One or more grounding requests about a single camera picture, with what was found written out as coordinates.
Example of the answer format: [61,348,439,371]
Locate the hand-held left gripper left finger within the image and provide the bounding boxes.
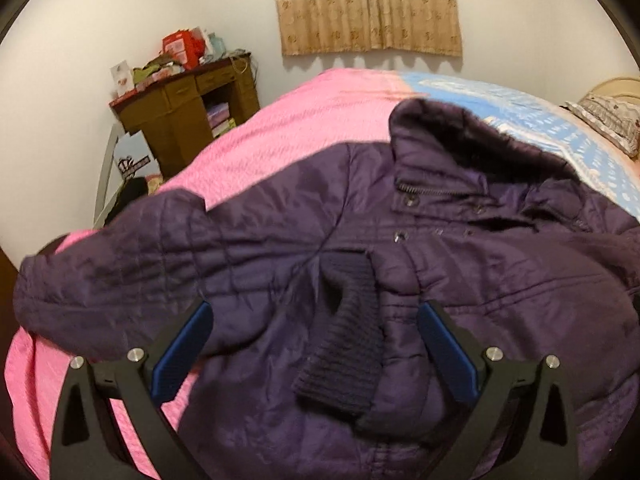
[49,299,213,480]

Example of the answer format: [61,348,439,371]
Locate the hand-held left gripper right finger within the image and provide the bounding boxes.
[417,301,581,480]

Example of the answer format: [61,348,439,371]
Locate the grey patterned pillow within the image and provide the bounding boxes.
[565,95,640,157]

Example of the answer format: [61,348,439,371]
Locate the stack of pastel packets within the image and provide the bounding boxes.
[206,102,238,139]

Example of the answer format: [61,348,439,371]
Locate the brown wooden desk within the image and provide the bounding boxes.
[109,55,262,178]

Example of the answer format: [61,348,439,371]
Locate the white greeting card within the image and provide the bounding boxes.
[110,61,136,100]

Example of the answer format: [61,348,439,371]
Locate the beige patterned curtain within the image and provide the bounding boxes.
[270,0,463,58]

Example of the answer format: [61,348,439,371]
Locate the white box with black print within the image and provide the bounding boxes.
[114,135,157,181]

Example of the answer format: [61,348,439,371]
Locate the grey metal frame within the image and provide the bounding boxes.
[92,127,123,228]

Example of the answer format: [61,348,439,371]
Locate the cream wooden headboard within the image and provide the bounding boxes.
[577,77,640,106]

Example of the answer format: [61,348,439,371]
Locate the pink fleece blanket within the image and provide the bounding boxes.
[4,67,416,480]

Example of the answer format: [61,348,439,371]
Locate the purple quilted jacket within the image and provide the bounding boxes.
[12,99,640,480]

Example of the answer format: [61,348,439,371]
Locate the pile of colourful clutter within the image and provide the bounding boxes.
[131,57,178,93]

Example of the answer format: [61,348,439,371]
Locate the red gift box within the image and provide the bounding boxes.
[161,30,207,71]

